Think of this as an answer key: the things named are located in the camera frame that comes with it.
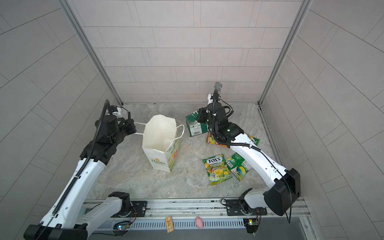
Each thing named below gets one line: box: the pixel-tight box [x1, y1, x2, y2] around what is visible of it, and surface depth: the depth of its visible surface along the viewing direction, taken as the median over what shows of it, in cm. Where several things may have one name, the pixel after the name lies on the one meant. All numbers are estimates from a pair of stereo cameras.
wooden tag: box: [165, 216, 175, 234], surface depth 68 cm
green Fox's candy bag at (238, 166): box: [226, 152, 253, 181], surface depth 84 cm
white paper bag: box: [142, 114, 185, 172], surface depth 77 cm
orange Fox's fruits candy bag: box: [206, 131, 228, 148], surface depth 95 cm
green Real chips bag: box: [185, 110, 209, 137], surface depth 82 cm
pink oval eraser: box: [195, 216, 203, 229], surface depth 68 cm
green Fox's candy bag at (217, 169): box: [202, 154, 233, 186], surface depth 83 cm
